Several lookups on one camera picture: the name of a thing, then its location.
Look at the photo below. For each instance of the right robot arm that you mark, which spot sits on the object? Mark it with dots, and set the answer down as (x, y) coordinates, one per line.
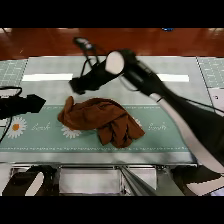
(186, 116)

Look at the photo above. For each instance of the silver frame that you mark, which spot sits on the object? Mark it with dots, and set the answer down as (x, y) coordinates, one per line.
(100, 180)

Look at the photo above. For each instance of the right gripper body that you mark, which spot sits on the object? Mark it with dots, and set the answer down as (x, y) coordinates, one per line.
(89, 80)

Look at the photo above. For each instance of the brown shirt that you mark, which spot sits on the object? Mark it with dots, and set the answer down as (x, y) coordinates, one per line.
(100, 116)

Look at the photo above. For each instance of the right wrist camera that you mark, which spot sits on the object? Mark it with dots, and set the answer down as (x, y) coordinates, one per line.
(84, 43)

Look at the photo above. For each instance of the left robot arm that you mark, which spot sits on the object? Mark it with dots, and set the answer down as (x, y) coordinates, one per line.
(20, 104)

